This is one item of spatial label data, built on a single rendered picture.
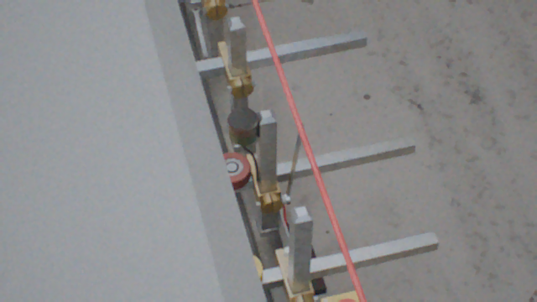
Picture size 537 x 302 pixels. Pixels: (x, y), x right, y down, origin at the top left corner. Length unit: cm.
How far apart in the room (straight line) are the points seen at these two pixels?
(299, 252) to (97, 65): 166
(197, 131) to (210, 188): 3
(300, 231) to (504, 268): 139
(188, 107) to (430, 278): 274
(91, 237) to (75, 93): 5
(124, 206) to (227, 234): 12
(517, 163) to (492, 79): 36
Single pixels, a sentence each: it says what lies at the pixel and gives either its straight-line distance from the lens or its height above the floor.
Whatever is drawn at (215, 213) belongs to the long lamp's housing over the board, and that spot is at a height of 237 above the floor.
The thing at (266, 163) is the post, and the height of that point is 97.
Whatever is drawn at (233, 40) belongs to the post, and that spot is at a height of 108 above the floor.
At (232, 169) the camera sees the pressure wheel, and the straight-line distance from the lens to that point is 219.
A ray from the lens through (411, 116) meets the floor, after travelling 347.
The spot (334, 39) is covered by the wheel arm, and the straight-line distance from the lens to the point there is 236.
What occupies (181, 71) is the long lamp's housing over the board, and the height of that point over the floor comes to 236.
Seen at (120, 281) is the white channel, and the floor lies 246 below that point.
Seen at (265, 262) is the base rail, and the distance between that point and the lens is 230.
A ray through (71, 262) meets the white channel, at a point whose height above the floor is 246.
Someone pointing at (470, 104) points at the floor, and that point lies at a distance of 353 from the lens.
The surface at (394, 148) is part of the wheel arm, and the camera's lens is 229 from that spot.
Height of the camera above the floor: 267
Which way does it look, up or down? 53 degrees down
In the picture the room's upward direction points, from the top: straight up
